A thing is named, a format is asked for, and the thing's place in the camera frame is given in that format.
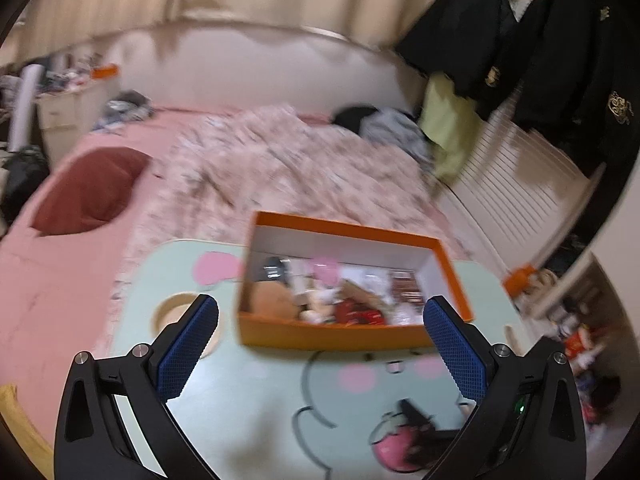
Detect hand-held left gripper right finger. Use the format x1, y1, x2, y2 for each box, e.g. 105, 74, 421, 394
422, 295, 588, 480

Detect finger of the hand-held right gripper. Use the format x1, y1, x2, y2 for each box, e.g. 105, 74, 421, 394
399, 398, 464, 465

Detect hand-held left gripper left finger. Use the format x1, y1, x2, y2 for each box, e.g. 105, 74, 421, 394
52, 294, 221, 480

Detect dark brown card box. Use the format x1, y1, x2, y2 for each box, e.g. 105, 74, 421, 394
387, 270, 427, 306

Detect brown round plush toy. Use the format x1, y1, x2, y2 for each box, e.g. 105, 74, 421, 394
250, 280, 297, 319

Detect orange cardboard box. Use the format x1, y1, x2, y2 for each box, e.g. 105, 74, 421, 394
235, 210, 473, 351

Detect colourful clutter pile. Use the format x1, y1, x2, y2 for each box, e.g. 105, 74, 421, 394
530, 270, 626, 441

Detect white slatted panel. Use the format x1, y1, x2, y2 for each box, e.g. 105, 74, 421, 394
440, 110, 606, 301

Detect dark red pillow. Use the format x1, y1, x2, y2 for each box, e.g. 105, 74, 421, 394
30, 147, 153, 237

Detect pink floral duvet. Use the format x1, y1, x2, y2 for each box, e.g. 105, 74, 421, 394
130, 105, 461, 261

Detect yellow-green hanging garment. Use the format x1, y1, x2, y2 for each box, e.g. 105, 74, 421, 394
417, 72, 483, 183

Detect grey garment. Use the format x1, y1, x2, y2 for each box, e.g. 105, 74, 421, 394
360, 110, 436, 171

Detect black bag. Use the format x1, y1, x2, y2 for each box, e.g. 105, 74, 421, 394
0, 147, 51, 226

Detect blue-grey clothes pile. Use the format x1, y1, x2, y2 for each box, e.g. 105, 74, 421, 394
92, 90, 156, 133

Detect black garment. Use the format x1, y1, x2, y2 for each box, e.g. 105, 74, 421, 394
332, 105, 381, 136

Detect white nightstand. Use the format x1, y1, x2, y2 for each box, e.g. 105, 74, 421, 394
35, 77, 108, 148

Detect white paper roll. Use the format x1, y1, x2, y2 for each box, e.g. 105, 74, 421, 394
10, 64, 40, 153

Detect white padded headboard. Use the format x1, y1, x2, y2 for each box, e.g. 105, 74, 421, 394
120, 25, 431, 121

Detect black jacket with gold emblem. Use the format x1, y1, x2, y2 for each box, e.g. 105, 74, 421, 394
395, 0, 521, 111
515, 0, 640, 166

